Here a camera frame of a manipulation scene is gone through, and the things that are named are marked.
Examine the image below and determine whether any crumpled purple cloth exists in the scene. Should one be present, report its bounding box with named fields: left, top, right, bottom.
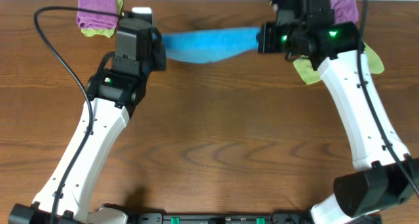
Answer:
left=330, top=0, right=359, bottom=24

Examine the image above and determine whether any folded green cloth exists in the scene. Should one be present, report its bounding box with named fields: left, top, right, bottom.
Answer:
left=81, top=0, right=124, bottom=38

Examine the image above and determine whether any blue microfibre cloth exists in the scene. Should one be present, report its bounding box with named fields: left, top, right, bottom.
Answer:
left=162, top=27, right=260, bottom=64

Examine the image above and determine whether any crumpled green cloth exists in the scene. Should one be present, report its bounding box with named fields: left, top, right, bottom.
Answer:
left=293, top=43, right=384, bottom=85

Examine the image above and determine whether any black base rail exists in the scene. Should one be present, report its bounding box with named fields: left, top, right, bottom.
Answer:
left=127, top=213, right=313, bottom=224

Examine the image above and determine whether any folded purple cloth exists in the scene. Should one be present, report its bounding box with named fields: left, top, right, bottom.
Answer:
left=76, top=0, right=118, bottom=29

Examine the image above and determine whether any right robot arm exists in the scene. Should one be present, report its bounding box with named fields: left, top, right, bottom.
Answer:
left=257, top=0, right=418, bottom=223

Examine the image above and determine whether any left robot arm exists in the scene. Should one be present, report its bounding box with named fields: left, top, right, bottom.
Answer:
left=8, top=27, right=166, bottom=224

